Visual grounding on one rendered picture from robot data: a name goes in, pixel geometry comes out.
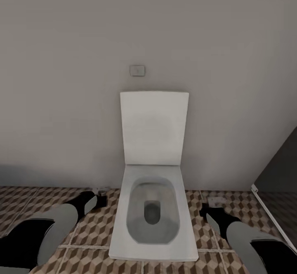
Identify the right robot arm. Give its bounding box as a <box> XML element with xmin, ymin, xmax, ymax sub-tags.
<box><xmin>199</xmin><ymin>197</ymin><xmax>297</xmax><ymax>274</ymax></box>

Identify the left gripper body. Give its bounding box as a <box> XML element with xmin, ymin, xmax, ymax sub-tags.
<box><xmin>94</xmin><ymin>196</ymin><xmax>107</xmax><ymax>210</ymax></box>

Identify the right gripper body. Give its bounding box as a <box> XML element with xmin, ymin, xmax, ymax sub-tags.
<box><xmin>201</xmin><ymin>208</ymin><xmax>210</xmax><ymax>220</ymax></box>

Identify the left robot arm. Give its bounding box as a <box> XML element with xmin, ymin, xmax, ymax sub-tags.
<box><xmin>0</xmin><ymin>186</ymin><xmax>111</xmax><ymax>274</ymax></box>

